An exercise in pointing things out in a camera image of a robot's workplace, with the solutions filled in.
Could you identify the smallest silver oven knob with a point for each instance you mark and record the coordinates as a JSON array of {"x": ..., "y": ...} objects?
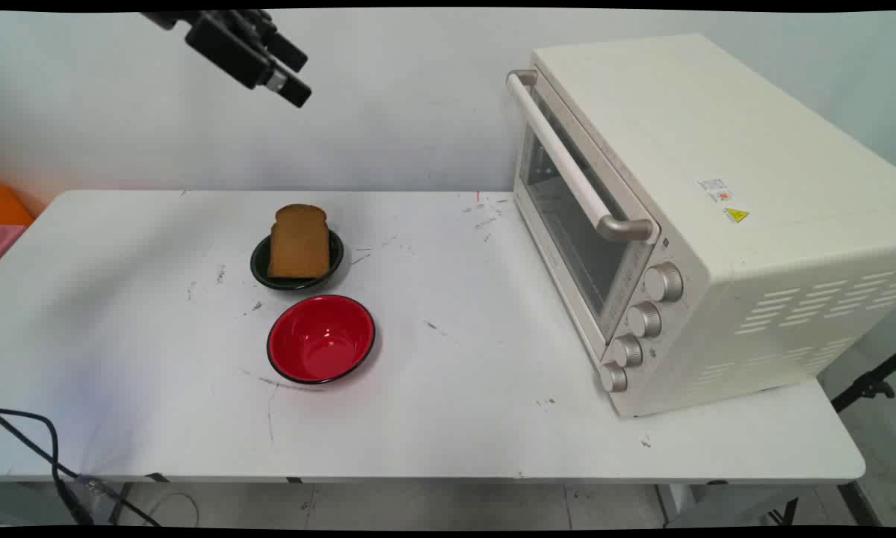
[{"x": 613, "y": 377}]

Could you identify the cream toaster oven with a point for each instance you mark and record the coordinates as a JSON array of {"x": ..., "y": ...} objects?
[{"x": 776, "y": 224}]

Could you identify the yellow warning sticker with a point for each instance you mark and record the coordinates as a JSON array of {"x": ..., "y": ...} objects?
[{"x": 736, "y": 215}]

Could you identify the black tripod stand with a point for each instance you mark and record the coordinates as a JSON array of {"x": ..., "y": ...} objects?
[{"x": 866, "y": 385}]

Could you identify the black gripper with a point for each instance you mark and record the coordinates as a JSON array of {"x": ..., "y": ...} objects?
[{"x": 161, "y": 18}]

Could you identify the largest silver oven knob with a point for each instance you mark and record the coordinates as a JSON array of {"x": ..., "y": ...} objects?
[{"x": 664, "y": 282}]

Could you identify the dark green bowl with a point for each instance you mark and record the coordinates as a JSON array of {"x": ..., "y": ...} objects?
[{"x": 259, "y": 265}]

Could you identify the pink object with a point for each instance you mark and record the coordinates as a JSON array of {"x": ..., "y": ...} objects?
[{"x": 5, "y": 240}]

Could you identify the orange object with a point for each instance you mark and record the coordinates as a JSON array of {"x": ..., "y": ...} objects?
[{"x": 8, "y": 208}]

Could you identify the red bowl with black rim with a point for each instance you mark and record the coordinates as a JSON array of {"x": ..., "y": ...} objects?
[{"x": 320, "y": 340}]

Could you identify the brown bread slice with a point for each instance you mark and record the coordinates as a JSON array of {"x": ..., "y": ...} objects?
[{"x": 300, "y": 243}]

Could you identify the white label sticker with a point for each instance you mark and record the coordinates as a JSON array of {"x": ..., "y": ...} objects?
[{"x": 714, "y": 190}]

